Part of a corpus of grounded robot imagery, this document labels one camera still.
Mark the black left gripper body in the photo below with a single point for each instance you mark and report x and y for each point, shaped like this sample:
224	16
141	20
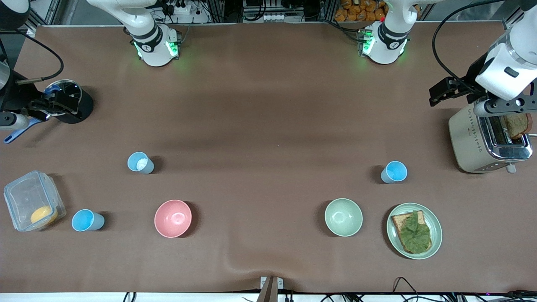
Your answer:
473	80

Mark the blue cup with white paper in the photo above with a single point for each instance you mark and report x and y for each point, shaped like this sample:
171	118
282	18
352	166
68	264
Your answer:
132	161

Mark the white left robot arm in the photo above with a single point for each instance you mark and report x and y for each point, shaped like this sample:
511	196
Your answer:
388	42

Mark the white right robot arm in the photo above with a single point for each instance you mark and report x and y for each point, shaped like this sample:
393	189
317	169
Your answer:
153	46

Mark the small dark blue object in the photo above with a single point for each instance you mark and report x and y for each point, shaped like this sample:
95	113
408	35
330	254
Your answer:
52	89

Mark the silver beige toaster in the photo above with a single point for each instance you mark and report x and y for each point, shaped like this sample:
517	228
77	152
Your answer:
465	138

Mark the brown bread slice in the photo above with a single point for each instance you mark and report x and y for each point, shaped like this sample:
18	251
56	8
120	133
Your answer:
518	125

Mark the clear plastic food container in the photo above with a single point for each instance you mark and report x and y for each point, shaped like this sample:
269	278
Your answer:
25	197

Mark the crumpled white paper ball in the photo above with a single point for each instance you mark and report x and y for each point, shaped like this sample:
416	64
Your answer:
142	163

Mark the round orange food piece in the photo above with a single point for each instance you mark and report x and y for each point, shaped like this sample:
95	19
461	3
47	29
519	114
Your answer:
44	215

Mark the bag of orange snacks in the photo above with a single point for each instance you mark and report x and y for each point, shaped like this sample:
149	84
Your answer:
356	10

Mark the toast slice under lettuce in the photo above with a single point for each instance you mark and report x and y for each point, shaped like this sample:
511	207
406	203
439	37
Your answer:
397	220

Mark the pale green plate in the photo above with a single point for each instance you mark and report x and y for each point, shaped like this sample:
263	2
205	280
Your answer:
436	230

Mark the green lettuce leaf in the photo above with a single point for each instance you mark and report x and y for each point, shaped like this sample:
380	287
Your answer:
415	235

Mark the white power strip with plugs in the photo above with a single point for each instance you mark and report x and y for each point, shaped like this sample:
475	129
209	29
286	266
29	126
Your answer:
184	10

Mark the pale green bowl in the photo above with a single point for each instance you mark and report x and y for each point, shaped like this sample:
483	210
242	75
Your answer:
343	217

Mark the pink bowl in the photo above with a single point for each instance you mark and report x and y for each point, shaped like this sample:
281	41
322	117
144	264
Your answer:
173	218

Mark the brown table cover cloth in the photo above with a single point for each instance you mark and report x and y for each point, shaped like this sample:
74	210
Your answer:
268	126

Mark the small white power strip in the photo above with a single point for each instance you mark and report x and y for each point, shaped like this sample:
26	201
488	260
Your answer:
274	18

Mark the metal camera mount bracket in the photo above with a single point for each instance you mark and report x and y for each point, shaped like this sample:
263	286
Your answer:
270	287

